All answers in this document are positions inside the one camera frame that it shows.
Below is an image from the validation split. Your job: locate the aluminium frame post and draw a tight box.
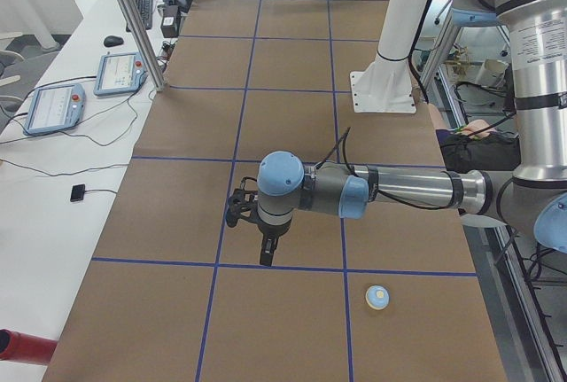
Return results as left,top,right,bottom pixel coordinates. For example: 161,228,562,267
117,0,165,92

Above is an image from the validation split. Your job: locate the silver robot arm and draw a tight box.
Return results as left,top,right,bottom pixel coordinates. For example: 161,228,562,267
255,0,566,266

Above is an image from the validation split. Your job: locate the far blue teach pendant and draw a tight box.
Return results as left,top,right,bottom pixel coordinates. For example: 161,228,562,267
93,52,147,97

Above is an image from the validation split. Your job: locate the seated person in black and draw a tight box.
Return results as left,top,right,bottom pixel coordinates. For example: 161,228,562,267
428,104,521,174

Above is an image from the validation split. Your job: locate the blue and cream bell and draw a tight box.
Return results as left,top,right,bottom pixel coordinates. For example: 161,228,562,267
365,285,390,310

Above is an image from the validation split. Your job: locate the black power adapter box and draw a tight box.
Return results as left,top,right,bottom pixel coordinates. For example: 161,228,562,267
160,5,181,38

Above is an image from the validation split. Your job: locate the near blue teach pendant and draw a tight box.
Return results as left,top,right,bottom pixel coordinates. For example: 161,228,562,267
23,83,86,136

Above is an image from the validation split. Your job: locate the blue teach pendant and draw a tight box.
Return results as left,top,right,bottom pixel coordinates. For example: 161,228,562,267
23,83,86,136
93,52,147,97

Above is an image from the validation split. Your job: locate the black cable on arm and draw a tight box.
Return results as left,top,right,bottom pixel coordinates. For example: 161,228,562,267
315,127,457,211

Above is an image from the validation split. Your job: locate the black computer mouse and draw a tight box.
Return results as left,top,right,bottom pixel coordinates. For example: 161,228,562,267
103,35,124,48

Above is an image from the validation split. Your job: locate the small black square device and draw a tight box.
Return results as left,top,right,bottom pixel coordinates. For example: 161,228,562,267
70,183,86,203

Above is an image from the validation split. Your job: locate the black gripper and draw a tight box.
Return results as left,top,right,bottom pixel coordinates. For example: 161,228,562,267
260,228,284,266

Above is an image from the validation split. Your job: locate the red cylinder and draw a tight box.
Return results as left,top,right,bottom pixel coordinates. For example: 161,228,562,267
1,329,58,365

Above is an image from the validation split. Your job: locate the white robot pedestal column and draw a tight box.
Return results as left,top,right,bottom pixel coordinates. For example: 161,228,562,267
350,0,428,114

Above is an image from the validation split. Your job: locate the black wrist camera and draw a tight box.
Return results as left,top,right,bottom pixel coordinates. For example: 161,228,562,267
225,188,259,228

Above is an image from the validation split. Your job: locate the black keyboard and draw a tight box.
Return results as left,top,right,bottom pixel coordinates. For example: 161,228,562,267
134,0,153,30

